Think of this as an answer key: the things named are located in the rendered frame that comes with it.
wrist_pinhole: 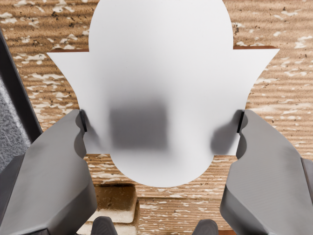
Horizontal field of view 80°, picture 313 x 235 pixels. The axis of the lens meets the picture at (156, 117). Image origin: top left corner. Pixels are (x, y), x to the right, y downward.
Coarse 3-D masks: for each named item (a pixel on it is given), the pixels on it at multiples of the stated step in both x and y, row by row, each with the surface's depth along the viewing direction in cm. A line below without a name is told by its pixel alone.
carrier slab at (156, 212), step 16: (144, 208) 19; (160, 208) 19; (176, 208) 19; (192, 208) 19; (208, 208) 19; (144, 224) 21; (160, 224) 21; (176, 224) 21; (192, 224) 21; (224, 224) 20
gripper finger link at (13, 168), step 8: (16, 160) 8; (8, 168) 8; (16, 168) 8; (0, 176) 7; (8, 176) 7; (16, 176) 7; (0, 184) 7; (8, 184) 7; (0, 192) 7; (8, 192) 7; (0, 200) 6; (8, 200) 6; (0, 208) 6; (0, 216) 6; (0, 224) 6; (40, 232) 5
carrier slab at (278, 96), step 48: (0, 0) 10; (48, 0) 10; (96, 0) 10; (240, 0) 10; (288, 0) 10; (48, 48) 12; (288, 48) 11; (48, 96) 13; (288, 96) 12; (144, 192) 18; (192, 192) 18
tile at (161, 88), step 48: (144, 0) 9; (192, 0) 9; (96, 48) 10; (144, 48) 10; (192, 48) 10; (240, 48) 10; (96, 96) 12; (144, 96) 12; (192, 96) 12; (240, 96) 12; (96, 144) 14; (144, 144) 14; (192, 144) 14
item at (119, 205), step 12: (96, 192) 17; (108, 192) 17; (120, 192) 17; (132, 192) 17; (108, 204) 16; (120, 204) 16; (132, 204) 16; (96, 216) 16; (108, 216) 16; (120, 216) 16; (132, 216) 16
